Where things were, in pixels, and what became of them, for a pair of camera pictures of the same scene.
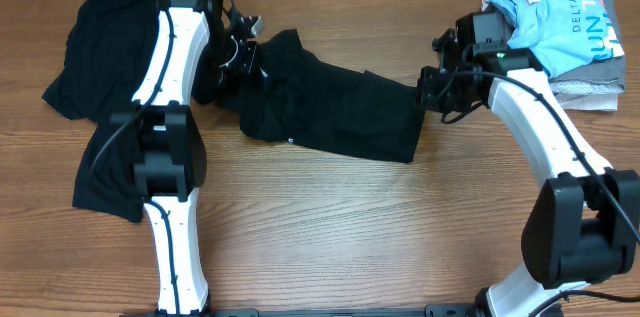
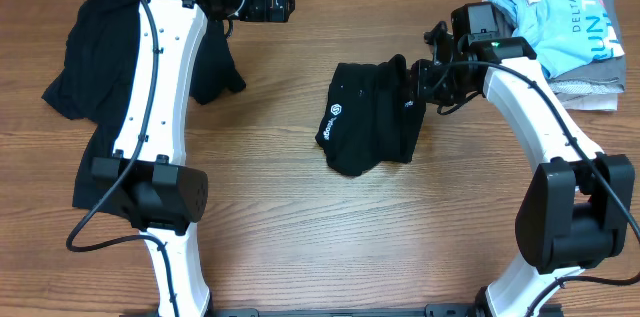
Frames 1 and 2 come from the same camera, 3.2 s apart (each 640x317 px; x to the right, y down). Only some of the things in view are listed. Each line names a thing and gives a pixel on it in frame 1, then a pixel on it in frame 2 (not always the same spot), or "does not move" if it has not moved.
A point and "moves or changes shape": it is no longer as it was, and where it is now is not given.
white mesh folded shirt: x=593 y=95 does not move
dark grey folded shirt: x=610 y=69 does not move
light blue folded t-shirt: x=558 y=19 does not move
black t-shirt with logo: x=294 y=96 moves or changes shape
